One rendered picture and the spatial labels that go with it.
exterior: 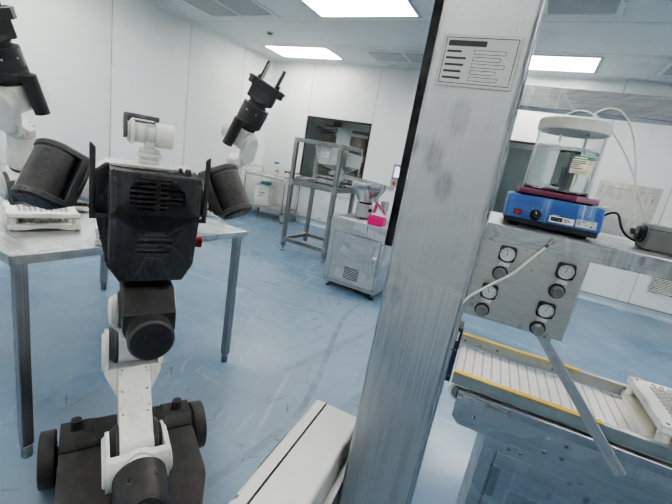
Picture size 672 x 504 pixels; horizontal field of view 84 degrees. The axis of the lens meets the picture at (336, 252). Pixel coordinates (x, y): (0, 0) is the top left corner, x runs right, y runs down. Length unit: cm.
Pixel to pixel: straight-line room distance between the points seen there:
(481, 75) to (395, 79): 657
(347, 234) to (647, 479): 311
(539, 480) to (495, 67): 114
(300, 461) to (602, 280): 619
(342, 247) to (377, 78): 381
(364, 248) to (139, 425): 273
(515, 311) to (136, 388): 127
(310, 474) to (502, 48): 35
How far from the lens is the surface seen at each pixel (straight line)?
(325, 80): 742
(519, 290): 96
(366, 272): 381
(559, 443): 116
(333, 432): 40
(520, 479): 129
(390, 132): 670
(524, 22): 29
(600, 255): 96
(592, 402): 131
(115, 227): 101
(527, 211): 98
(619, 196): 629
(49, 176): 112
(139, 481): 140
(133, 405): 158
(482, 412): 113
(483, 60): 29
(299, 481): 36
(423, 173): 28
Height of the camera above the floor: 136
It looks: 14 degrees down
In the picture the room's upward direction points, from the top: 10 degrees clockwise
